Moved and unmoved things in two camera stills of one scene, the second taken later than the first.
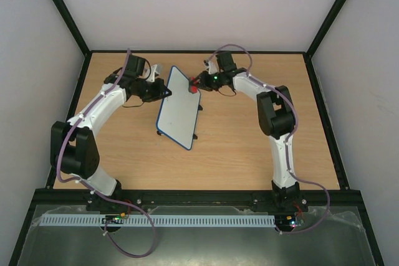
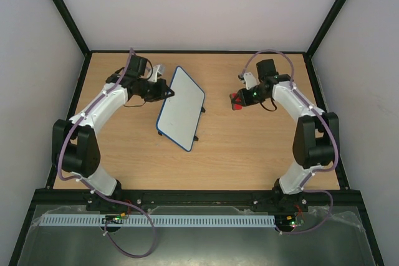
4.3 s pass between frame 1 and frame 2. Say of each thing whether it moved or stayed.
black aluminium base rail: stayed
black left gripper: stayed
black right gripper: moved
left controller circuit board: stayed
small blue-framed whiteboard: stayed
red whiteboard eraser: moved
